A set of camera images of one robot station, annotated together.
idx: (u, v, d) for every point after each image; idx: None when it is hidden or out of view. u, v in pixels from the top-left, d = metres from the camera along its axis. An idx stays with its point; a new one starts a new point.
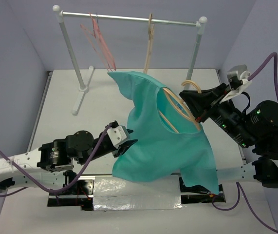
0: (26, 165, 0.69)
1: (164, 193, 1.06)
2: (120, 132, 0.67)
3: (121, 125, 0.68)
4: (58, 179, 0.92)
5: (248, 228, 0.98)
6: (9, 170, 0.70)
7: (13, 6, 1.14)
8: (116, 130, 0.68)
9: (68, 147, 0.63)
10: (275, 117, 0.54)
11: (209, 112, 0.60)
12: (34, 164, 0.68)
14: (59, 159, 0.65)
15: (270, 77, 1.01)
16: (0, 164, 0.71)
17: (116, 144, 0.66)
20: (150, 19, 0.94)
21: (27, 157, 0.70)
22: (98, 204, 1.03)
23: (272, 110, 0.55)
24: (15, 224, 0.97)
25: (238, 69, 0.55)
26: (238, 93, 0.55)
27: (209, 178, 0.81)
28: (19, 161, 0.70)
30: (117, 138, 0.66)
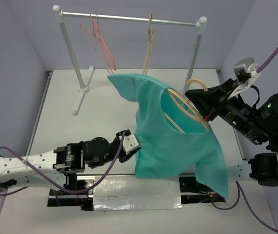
0: (41, 166, 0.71)
1: (164, 193, 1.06)
2: (133, 140, 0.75)
3: (134, 134, 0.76)
4: (59, 178, 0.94)
5: (248, 228, 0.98)
6: (23, 169, 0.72)
7: (13, 6, 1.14)
8: (130, 138, 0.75)
9: (86, 152, 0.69)
10: None
11: (217, 109, 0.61)
12: (49, 165, 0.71)
14: (74, 162, 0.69)
15: (270, 76, 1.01)
16: (13, 164, 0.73)
17: (128, 150, 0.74)
20: (150, 19, 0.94)
21: (42, 158, 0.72)
22: (98, 204, 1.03)
23: None
24: (15, 224, 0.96)
25: (245, 63, 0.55)
26: (248, 87, 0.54)
27: (220, 179, 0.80)
28: (33, 162, 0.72)
30: (130, 145, 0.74)
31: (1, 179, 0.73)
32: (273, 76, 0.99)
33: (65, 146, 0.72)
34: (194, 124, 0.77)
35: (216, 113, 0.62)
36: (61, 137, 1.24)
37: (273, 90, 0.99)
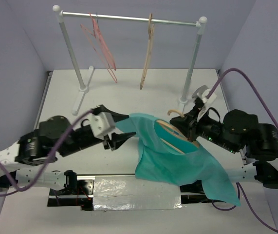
0: (6, 161, 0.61)
1: (164, 193, 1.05)
2: (102, 121, 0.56)
3: (104, 112, 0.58)
4: (59, 179, 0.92)
5: (248, 228, 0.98)
6: None
7: (12, 6, 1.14)
8: (98, 118, 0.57)
9: (42, 135, 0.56)
10: (237, 126, 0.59)
11: (192, 131, 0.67)
12: (12, 158, 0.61)
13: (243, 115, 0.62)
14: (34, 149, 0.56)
15: (270, 76, 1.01)
16: None
17: (98, 134, 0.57)
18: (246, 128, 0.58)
20: (150, 19, 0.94)
21: (7, 151, 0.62)
22: (98, 203, 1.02)
23: (235, 119, 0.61)
24: (15, 224, 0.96)
25: (198, 93, 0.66)
26: (206, 110, 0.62)
27: (226, 189, 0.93)
28: (0, 158, 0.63)
30: (99, 127, 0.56)
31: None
32: (273, 76, 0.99)
33: (27, 134, 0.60)
34: (194, 147, 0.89)
35: (193, 134, 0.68)
36: None
37: (273, 90, 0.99)
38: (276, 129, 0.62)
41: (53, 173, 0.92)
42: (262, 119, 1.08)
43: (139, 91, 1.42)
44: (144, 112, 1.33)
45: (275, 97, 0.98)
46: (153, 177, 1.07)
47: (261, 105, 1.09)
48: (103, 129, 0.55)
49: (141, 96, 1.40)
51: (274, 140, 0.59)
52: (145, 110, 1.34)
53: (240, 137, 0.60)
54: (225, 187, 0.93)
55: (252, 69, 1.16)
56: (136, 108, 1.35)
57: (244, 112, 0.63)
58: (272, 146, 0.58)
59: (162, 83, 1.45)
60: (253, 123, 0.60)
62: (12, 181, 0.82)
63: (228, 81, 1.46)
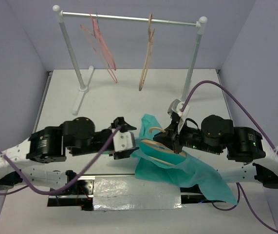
0: (16, 158, 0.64)
1: (164, 193, 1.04)
2: (126, 141, 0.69)
3: (128, 133, 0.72)
4: (61, 179, 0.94)
5: (248, 228, 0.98)
6: (2, 165, 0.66)
7: (12, 6, 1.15)
8: (124, 137, 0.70)
9: (66, 134, 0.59)
10: (213, 129, 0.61)
11: (176, 143, 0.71)
12: (23, 156, 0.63)
13: (218, 120, 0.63)
14: (49, 147, 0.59)
15: (270, 77, 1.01)
16: None
17: (118, 149, 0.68)
18: (221, 132, 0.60)
20: (150, 19, 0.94)
21: (17, 148, 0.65)
22: (98, 204, 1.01)
23: (211, 125, 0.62)
24: (15, 224, 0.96)
25: (173, 107, 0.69)
26: (183, 121, 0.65)
27: (220, 190, 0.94)
28: (10, 154, 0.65)
30: (122, 145, 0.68)
31: None
32: (272, 76, 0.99)
33: (41, 130, 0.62)
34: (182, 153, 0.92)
35: (177, 146, 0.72)
36: None
37: (273, 90, 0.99)
38: (252, 130, 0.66)
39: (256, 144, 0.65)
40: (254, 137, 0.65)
41: (55, 173, 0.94)
42: (262, 119, 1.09)
43: (139, 91, 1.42)
44: (144, 112, 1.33)
45: (274, 97, 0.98)
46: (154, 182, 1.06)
47: (261, 105, 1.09)
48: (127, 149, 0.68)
49: (141, 96, 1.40)
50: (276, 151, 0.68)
51: (250, 142, 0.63)
52: (145, 111, 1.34)
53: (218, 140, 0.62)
54: (220, 189, 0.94)
55: (252, 69, 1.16)
56: (136, 108, 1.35)
57: (219, 117, 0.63)
58: (250, 148, 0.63)
59: (162, 83, 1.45)
60: (228, 126, 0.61)
62: (18, 180, 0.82)
63: (228, 81, 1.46)
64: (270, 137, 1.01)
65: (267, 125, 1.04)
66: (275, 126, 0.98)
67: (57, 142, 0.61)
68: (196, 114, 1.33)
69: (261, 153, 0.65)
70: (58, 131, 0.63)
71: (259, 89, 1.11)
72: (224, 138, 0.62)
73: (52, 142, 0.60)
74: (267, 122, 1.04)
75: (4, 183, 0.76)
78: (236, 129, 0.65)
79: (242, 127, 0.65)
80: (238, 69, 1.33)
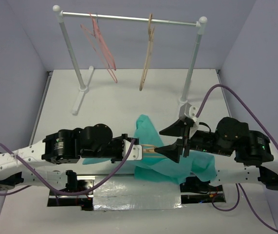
0: (30, 158, 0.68)
1: (164, 193, 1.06)
2: (138, 152, 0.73)
3: (140, 146, 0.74)
4: (62, 178, 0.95)
5: (248, 228, 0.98)
6: (14, 165, 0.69)
7: (12, 6, 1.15)
8: (135, 148, 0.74)
9: (87, 139, 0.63)
10: (230, 132, 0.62)
11: (187, 149, 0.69)
12: (38, 156, 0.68)
13: (236, 122, 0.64)
14: (64, 149, 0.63)
15: (270, 76, 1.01)
16: (5, 159, 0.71)
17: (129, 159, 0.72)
18: (238, 135, 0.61)
20: (150, 19, 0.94)
21: (31, 149, 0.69)
22: (98, 204, 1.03)
23: (229, 127, 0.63)
24: (14, 225, 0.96)
25: (185, 111, 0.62)
26: (197, 126, 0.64)
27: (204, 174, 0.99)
28: (23, 155, 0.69)
30: (133, 156, 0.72)
31: None
32: (272, 76, 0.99)
33: (57, 132, 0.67)
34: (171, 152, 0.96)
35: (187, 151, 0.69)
36: None
37: (272, 90, 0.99)
38: (261, 135, 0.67)
39: (266, 147, 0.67)
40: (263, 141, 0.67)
41: (55, 173, 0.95)
42: (262, 119, 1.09)
43: (139, 91, 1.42)
44: (144, 112, 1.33)
45: (275, 97, 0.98)
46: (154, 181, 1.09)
47: (261, 105, 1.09)
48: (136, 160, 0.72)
49: (141, 96, 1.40)
50: None
51: (261, 146, 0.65)
52: (145, 110, 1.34)
53: (231, 142, 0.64)
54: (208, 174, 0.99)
55: (253, 68, 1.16)
56: (136, 108, 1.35)
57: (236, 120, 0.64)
58: (260, 152, 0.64)
59: (162, 83, 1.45)
60: (245, 130, 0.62)
62: (18, 180, 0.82)
63: (228, 81, 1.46)
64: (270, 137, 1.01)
65: (268, 125, 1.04)
66: (275, 126, 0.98)
67: (72, 145, 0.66)
68: None
69: (269, 158, 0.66)
70: (72, 134, 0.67)
71: (259, 88, 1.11)
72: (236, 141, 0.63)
73: (68, 145, 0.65)
74: (267, 122, 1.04)
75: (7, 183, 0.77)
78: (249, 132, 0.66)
79: (253, 131, 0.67)
80: (238, 69, 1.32)
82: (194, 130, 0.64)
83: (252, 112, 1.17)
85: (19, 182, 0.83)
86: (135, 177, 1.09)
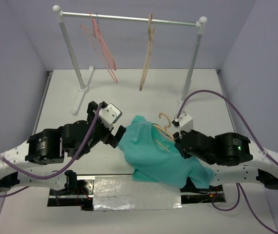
0: (15, 160, 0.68)
1: (163, 193, 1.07)
2: (112, 110, 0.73)
3: (110, 104, 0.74)
4: (60, 178, 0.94)
5: (248, 228, 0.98)
6: (1, 166, 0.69)
7: (12, 7, 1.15)
8: (108, 109, 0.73)
9: (66, 137, 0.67)
10: (186, 145, 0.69)
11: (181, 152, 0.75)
12: (22, 157, 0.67)
13: (193, 134, 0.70)
14: (46, 148, 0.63)
15: (270, 76, 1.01)
16: None
17: (112, 121, 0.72)
18: (192, 146, 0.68)
20: (150, 19, 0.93)
21: (16, 151, 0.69)
22: (98, 204, 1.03)
23: (187, 140, 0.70)
24: (14, 225, 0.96)
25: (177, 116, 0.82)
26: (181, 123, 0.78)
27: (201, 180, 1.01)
28: (9, 157, 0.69)
30: (112, 115, 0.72)
31: None
32: (273, 76, 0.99)
33: (40, 132, 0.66)
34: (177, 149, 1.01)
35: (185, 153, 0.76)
36: None
37: (273, 91, 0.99)
38: (238, 135, 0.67)
39: (243, 147, 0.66)
40: (241, 141, 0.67)
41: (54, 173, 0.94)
42: (262, 119, 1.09)
43: (139, 91, 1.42)
44: (144, 112, 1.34)
45: (274, 97, 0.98)
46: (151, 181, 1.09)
47: (261, 105, 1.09)
48: (118, 116, 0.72)
49: (141, 96, 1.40)
50: (264, 153, 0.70)
51: (236, 146, 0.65)
52: (145, 111, 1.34)
53: (198, 152, 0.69)
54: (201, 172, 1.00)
55: (252, 68, 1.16)
56: (136, 108, 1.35)
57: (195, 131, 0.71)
58: (235, 153, 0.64)
59: (162, 84, 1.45)
60: (199, 139, 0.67)
62: (14, 181, 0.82)
63: (228, 81, 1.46)
64: (270, 137, 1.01)
65: (268, 126, 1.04)
66: (275, 126, 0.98)
67: (55, 145, 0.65)
68: (195, 115, 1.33)
69: (249, 156, 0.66)
70: (56, 134, 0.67)
71: (259, 89, 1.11)
72: (201, 149, 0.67)
73: (51, 144, 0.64)
74: (267, 122, 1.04)
75: (2, 185, 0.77)
78: (221, 136, 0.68)
79: (227, 133, 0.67)
80: (238, 69, 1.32)
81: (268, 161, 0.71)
82: (177, 130, 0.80)
83: (252, 111, 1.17)
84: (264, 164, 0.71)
85: (14, 182, 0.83)
86: (133, 178, 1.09)
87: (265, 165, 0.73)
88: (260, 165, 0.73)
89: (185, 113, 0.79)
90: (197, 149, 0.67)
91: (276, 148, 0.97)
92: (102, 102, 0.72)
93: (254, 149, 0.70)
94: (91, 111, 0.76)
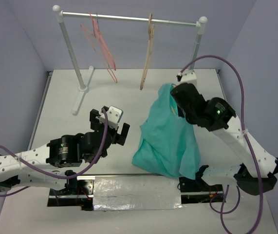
0: (34, 162, 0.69)
1: (164, 193, 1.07)
2: (115, 110, 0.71)
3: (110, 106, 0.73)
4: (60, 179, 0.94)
5: (248, 228, 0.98)
6: (16, 166, 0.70)
7: (12, 7, 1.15)
8: (110, 111, 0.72)
9: (88, 144, 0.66)
10: (175, 88, 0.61)
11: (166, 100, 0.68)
12: (42, 160, 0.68)
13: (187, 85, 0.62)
14: (68, 154, 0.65)
15: (270, 76, 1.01)
16: (8, 161, 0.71)
17: (118, 120, 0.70)
18: (178, 90, 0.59)
20: (150, 19, 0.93)
21: (35, 153, 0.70)
22: (98, 204, 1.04)
23: (179, 86, 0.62)
24: (14, 225, 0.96)
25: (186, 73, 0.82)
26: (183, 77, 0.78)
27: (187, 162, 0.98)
28: (27, 158, 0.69)
30: (116, 115, 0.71)
31: None
32: (272, 76, 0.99)
33: (61, 138, 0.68)
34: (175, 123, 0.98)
35: None
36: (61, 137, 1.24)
37: (273, 91, 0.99)
38: (226, 105, 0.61)
39: (224, 115, 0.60)
40: (225, 108, 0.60)
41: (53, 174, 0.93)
42: (262, 119, 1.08)
43: (139, 91, 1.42)
44: (144, 112, 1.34)
45: (274, 98, 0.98)
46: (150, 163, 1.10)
47: (260, 105, 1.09)
48: (121, 113, 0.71)
49: (141, 96, 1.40)
50: (244, 132, 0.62)
51: (216, 108, 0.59)
52: (145, 111, 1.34)
53: (177, 101, 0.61)
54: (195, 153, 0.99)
55: (252, 68, 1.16)
56: (136, 108, 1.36)
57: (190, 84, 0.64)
58: (213, 115, 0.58)
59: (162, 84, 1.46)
60: (188, 89, 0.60)
62: (15, 182, 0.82)
63: (228, 80, 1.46)
64: (270, 137, 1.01)
65: (267, 126, 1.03)
66: (275, 126, 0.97)
67: (75, 150, 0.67)
68: None
69: (224, 124, 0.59)
70: (76, 140, 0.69)
71: (258, 89, 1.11)
72: (184, 98, 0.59)
73: (71, 149, 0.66)
74: (267, 122, 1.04)
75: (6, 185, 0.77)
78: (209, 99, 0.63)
79: (215, 97, 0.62)
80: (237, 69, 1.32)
81: (242, 142, 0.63)
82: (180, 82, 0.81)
83: (252, 111, 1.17)
84: (238, 144, 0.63)
85: (15, 182, 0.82)
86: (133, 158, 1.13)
87: (237, 147, 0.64)
88: (233, 145, 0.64)
89: (192, 72, 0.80)
90: (177, 97, 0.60)
91: (276, 148, 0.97)
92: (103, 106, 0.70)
93: (236, 122, 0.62)
94: (94, 119, 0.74)
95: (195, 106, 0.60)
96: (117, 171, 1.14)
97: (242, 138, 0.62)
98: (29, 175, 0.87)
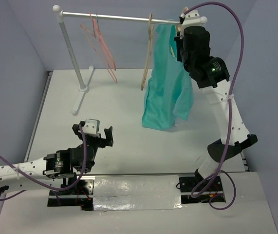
0: (31, 172, 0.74)
1: (163, 193, 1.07)
2: (91, 122, 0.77)
3: (86, 119, 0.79)
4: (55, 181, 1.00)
5: (247, 228, 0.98)
6: (14, 177, 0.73)
7: (12, 7, 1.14)
8: (87, 124, 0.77)
9: (72, 159, 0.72)
10: (189, 29, 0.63)
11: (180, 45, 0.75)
12: (39, 171, 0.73)
13: (204, 32, 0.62)
14: (64, 167, 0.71)
15: (269, 76, 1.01)
16: (5, 170, 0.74)
17: (95, 131, 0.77)
18: (192, 32, 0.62)
20: (150, 19, 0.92)
21: (32, 165, 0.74)
22: (98, 203, 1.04)
23: (194, 29, 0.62)
24: (14, 225, 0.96)
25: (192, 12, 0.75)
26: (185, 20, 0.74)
27: (182, 108, 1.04)
28: (25, 169, 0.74)
30: (93, 127, 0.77)
31: None
32: (272, 76, 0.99)
33: (55, 153, 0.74)
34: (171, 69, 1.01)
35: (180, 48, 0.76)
36: (61, 137, 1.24)
37: (272, 91, 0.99)
38: (224, 67, 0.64)
39: (218, 75, 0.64)
40: (221, 69, 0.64)
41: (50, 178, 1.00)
42: (261, 119, 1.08)
43: (139, 91, 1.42)
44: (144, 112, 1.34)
45: (274, 98, 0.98)
46: (154, 117, 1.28)
47: (260, 105, 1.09)
48: (98, 123, 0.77)
49: (141, 96, 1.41)
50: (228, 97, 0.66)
51: (213, 66, 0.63)
52: None
53: (186, 43, 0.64)
54: (189, 99, 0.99)
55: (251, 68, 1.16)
56: (136, 108, 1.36)
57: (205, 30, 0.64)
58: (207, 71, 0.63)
59: None
60: (201, 35, 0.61)
62: (4, 187, 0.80)
63: None
64: (270, 137, 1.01)
65: (267, 126, 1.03)
66: (274, 126, 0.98)
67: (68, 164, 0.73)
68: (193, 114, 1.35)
69: (213, 84, 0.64)
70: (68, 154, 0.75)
71: (257, 88, 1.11)
72: (192, 42, 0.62)
73: (65, 164, 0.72)
74: (267, 122, 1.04)
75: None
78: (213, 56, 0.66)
79: (219, 57, 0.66)
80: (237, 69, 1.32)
81: (223, 105, 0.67)
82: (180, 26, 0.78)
83: (252, 111, 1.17)
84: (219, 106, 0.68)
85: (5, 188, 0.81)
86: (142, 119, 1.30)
87: (218, 109, 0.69)
88: (215, 106, 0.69)
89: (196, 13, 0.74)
90: (187, 37, 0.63)
91: (276, 148, 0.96)
92: (80, 122, 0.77)
93: (226, 86, 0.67)
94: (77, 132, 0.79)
95: (198, 55, 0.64)
96: (117, 171, 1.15)
97: (225, 102, 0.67)
98: (21, 185, 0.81)
